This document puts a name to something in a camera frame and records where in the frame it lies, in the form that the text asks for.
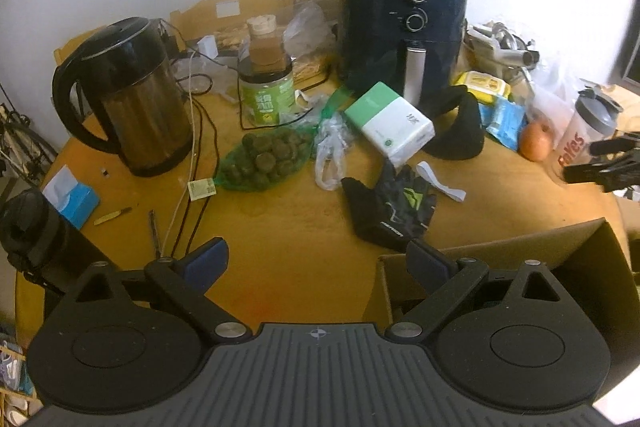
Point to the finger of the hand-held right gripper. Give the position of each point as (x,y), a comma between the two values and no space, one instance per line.
(615,145)
(620,172)

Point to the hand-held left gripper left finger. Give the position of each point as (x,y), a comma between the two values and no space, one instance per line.
(207,264)

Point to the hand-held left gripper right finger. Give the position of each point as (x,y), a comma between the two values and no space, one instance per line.
(430,267)

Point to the brown cardboard box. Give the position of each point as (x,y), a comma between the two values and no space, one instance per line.
(389,292)

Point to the black cycling glove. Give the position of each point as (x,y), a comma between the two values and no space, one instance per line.
(390,212)

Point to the black beanie hat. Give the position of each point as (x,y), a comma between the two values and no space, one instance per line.
(462,132)

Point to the white green tissue pack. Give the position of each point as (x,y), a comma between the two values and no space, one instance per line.
(387,122)

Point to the shaker bottle with grey lid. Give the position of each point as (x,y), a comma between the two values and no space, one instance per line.
(575,142)

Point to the dark pen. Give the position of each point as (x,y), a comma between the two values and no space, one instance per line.
(154,232)

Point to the small yellow green tag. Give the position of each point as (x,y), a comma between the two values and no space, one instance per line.
(201,188)

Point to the orange fruit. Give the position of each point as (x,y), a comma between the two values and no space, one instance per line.
(536,141)

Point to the white paper strip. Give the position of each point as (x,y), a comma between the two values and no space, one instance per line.
(447,187)

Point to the yellow stick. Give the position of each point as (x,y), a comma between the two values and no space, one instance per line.
(112,217)

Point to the blue tissue packet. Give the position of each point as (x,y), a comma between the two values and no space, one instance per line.
(505,122)

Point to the green mesh bag of nuts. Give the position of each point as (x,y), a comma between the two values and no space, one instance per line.
(260,159)

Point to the blue tissue box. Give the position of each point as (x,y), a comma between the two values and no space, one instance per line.
(75,204)

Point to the yellow wet wipes pack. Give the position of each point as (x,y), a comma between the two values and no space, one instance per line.
(482,84)

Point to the crumpled clear plastic bag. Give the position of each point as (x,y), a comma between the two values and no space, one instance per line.
(330,147)

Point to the clear bag of metal parts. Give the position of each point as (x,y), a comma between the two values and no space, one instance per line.
(495,44)

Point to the steel electric kettle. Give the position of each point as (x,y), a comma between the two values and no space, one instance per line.
(145,117)

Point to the green label jar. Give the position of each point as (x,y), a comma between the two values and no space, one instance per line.
(265,99)

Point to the black water bottle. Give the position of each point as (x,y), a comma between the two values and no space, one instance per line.
(30,227)

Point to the white paper card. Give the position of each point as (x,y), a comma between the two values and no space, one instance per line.
(207,48)

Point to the bag of yellow snacks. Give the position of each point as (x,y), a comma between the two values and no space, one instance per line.
(310,67)

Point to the bicycle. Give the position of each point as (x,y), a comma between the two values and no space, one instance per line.
(25,137)

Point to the wooden shoe rack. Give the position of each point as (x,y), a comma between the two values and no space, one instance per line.
(12,372)

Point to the brown spice jar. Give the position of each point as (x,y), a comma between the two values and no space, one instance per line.
(266,49)

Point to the pack of biscuits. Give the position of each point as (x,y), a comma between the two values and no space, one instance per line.
(231,38)

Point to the large clear plastic bag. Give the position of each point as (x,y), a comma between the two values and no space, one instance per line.
(307,29)

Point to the black air fryer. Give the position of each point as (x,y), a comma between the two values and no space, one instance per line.
(375,17)

